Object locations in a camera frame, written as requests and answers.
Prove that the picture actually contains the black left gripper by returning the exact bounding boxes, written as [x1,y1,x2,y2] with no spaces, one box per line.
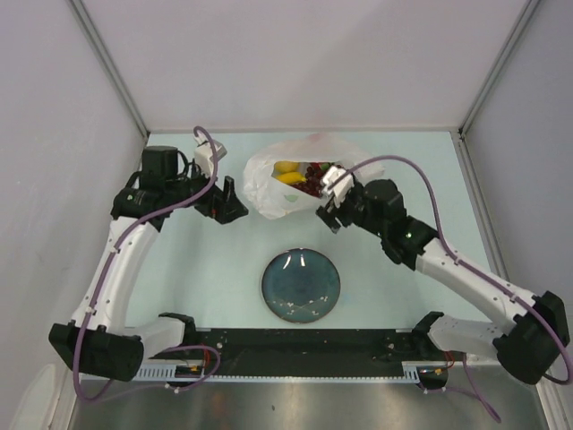
[166,159,247,224]

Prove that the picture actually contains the white slotted cable duct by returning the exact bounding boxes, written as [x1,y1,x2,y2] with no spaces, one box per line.
[133,363,424,383]

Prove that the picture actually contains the fake red grapes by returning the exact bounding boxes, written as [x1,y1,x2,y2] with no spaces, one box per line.
[294,163,327,198]

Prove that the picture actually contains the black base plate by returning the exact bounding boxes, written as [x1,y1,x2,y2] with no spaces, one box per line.
[147,327,466,390]

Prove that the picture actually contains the fake yellow banana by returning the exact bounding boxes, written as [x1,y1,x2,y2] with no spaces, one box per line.
[276,171,307,185]

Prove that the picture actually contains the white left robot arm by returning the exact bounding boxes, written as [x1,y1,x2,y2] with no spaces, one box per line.
[48,139,248,382]

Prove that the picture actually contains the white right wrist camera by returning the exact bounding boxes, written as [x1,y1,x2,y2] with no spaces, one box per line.
[321,165,355,208]

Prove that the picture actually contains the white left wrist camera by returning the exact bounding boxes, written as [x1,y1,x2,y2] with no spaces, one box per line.
[193,137,227,178]

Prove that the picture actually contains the white plastic bag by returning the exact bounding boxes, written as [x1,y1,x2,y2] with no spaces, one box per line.
[244,133,372,219]

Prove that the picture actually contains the aluminium frame rail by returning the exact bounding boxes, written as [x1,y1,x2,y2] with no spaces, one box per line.
[64,342,552,382]

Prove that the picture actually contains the blue ceramic plate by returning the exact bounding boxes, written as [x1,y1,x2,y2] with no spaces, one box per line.
[261,248,341,324]

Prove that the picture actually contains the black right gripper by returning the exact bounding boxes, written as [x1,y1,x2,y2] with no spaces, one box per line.
[314,184,385,239]

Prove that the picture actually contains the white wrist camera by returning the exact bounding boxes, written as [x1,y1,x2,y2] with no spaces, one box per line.
[321,165,355,208]
[193,137,227,178]

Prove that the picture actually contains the fake yellow lemon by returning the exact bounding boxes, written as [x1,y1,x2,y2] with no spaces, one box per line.
[274,161,299,175]

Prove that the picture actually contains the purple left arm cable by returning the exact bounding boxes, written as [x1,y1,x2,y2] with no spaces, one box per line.
[71,125,223,400]

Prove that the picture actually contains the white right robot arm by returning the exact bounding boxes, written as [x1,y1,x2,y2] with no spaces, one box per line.
[316,176,570,385]

